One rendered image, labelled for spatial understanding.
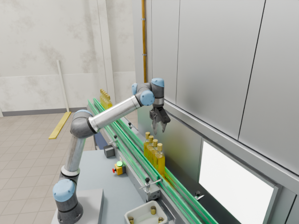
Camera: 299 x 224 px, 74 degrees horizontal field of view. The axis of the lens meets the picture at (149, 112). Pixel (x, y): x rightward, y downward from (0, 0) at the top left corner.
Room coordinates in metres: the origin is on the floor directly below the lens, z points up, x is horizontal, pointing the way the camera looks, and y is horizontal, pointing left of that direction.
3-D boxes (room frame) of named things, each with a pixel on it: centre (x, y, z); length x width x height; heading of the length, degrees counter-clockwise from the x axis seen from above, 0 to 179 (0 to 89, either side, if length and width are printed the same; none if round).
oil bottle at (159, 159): (1.12, -0.06, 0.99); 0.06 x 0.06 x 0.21; 27
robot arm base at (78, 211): (0.86, 0.50, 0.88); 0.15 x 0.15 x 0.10
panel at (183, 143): (0.97, -0.29, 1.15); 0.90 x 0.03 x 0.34; 28
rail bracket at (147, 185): (0.97, 0.00, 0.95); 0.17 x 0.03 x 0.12; 118
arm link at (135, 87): (1.10, 0.04, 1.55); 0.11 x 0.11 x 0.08; 12
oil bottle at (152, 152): (1.17, -0.04, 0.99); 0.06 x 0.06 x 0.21; 28
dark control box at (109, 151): (1.57, 0.40, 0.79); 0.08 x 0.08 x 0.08; 28
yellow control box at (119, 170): (1.32, 0.26, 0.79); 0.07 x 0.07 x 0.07; 28
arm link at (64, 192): (0.87, 0.51, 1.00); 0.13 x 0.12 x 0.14; 12
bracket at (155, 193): (0.98, -0.01, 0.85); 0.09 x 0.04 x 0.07; 118
